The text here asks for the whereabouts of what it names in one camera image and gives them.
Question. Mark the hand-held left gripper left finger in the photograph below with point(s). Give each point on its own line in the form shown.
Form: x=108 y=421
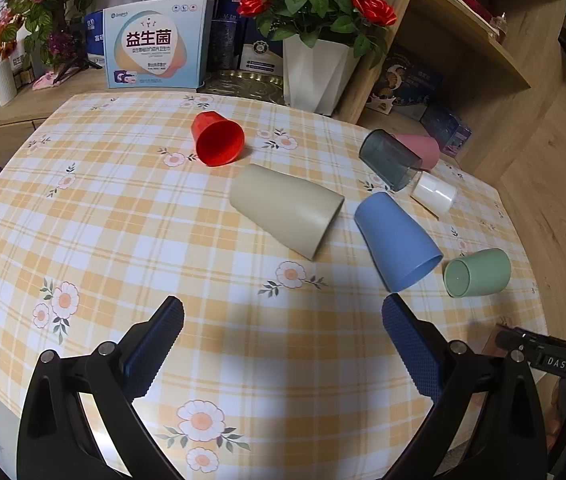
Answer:
x=159 y=330

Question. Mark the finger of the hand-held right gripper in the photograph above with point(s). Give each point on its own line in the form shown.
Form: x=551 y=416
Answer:
x=518 y=342

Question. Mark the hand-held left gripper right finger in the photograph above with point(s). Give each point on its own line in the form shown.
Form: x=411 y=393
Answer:
x=413 y=345

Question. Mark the green cup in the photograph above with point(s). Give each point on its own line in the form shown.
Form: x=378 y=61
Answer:
x=480 y=272

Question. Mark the blue cup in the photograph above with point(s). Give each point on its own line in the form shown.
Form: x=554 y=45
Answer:
x=395 y=237

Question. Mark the white cup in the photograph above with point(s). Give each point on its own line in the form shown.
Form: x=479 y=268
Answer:
x=435 y=192

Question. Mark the beige cup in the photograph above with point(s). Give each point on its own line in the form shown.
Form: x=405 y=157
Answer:
x=283 y=207

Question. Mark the transparent grey cup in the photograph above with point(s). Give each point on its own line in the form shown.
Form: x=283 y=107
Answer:
x=388 y=157

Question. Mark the pink cup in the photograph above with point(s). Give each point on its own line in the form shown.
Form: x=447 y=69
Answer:
x=423 y=147

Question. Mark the red cup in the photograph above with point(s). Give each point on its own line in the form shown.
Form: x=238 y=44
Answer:
x=215 y=137

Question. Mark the yellow checked floral tablecloth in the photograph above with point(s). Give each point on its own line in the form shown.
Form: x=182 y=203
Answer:
x=113 y=220

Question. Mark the purple box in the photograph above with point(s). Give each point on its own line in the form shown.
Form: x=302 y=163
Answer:
x=445 y=130

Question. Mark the gold patterned tray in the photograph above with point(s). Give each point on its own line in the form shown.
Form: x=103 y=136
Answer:
x=245 y=87

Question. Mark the dark blue moon print box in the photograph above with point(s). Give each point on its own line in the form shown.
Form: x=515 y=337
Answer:
x=405 y=80

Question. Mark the pink flat packet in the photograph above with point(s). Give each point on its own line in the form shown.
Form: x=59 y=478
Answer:
x=55 y=79

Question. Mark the blue and white printed box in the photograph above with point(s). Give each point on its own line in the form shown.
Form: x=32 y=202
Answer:
x=155 y=45

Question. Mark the wooden shelf unit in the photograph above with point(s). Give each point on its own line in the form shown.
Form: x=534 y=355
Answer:
x=468 y=60

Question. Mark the dark box white label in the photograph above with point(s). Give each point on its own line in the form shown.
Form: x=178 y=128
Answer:
x=262 y=55

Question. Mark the dark blue patterned box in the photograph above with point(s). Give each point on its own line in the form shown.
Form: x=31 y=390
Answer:
x=223 y=42

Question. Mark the small blue box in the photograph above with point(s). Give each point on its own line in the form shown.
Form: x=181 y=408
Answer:
x=94 y=35

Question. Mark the small glass bottle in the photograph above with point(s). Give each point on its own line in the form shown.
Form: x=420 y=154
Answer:
x=499 y=27

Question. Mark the red rose plant white pot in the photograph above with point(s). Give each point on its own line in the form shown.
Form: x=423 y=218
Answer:
x=313 y=35

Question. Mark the pink flowers leafy plant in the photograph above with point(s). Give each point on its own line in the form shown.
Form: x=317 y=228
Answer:
x=43 y=5

